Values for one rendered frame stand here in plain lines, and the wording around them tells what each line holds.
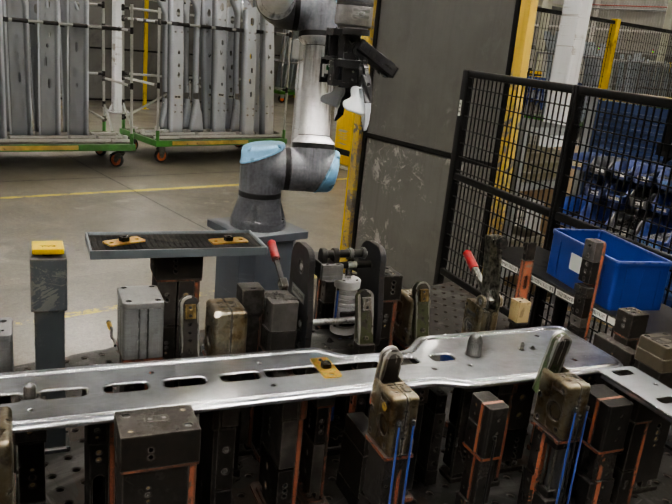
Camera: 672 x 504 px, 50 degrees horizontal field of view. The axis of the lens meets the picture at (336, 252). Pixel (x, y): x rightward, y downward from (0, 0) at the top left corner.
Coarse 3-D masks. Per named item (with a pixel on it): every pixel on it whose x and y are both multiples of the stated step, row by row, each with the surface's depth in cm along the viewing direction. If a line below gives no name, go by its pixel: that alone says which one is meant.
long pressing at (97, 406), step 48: (432, 336) 160; (528, 336) 166; (576, 336) 169; (0, 384) 122; (48, 384) 124; (96, 384) 125; (240, 384) 130; (288, 384) 132; (336, 384) 134; (432, 384) 139; (480, 384) 141
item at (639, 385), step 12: (600, 372) 151; (612, 372) 151; (636, 372) 152; (612, 384) 148; (624, 384) 146; (636, 384) 147; (648, 384) 147; (660, 384) 148; (636, 396) 142; (648, 396) 142; (660, 396) 142; (648, 408) 139; (660, 408) 137
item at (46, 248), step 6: (36, 246) 144; (42, 246) 144; (48, 246) 145; (54, 246) 145; (60, 246) 145; (36, 252) 142; (42, 252) 143; (48, 252) 143; (54, 252) 144; (60, 252) 144
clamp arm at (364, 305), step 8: (360, 296) 154; (368, 296) 155; (360, 304) 154; (368, 304) 154; (360, 312) 155; (368, 312) 155; (360, 320) 155; (368, 320) 156; (360, 328) 155; (368, 328) 156; (360, 336) 155; (368, 336) 156
